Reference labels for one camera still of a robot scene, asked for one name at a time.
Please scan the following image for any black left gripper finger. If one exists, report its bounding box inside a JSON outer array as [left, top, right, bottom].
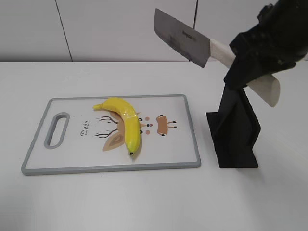
[[223, 51, 285, 88]]

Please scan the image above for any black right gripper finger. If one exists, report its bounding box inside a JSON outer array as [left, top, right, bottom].
[[229, 28, 257, 55]]

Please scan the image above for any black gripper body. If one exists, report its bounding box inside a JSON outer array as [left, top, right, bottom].
[[248, 0, 308, 72]]

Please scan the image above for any knife with white handle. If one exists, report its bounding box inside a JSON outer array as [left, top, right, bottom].
[[154, 8, 281, 107]]

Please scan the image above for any yellow plastic banana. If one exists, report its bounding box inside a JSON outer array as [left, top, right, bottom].
[[93, 97, 141, 155]]

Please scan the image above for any black knife stand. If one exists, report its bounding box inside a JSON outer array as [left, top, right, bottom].
[[206, 86, 261, 168]]

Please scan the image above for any white grey-rimmed cutting board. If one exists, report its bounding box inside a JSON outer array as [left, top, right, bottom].
[[21, 94, 201, 175]]

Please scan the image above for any black hanging cable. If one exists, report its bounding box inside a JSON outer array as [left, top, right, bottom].
[[192, 0, 199, 28]]

